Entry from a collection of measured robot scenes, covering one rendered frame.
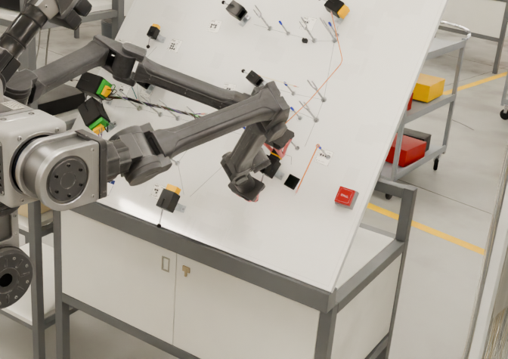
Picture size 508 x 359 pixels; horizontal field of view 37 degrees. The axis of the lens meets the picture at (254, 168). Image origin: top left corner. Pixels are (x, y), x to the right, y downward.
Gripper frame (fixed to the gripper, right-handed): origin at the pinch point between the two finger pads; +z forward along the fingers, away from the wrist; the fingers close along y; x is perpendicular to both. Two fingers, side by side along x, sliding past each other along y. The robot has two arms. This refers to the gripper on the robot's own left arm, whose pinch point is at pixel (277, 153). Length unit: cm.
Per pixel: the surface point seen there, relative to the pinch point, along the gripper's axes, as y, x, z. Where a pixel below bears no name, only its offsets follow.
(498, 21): 168, -541, 378
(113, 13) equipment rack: 97, -20, -3
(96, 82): 73, 11, -3
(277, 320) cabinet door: -20, 32, 38
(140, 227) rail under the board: 34, 36, 25
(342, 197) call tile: -24.7, 0.8, 4.0
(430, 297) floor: -16, -79, 173
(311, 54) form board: 12.9, -35.3, -8.7
